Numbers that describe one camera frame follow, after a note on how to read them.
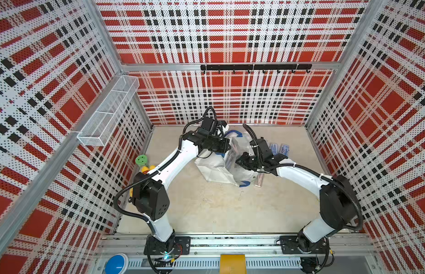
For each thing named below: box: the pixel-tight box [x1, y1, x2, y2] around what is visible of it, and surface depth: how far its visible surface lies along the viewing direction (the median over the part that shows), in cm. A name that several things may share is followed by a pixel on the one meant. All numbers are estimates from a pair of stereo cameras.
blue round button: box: [104, 252, 130, 274], surface depth 70 cm
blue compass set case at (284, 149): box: [279, 143, 290, 158], surface depth 110 cm
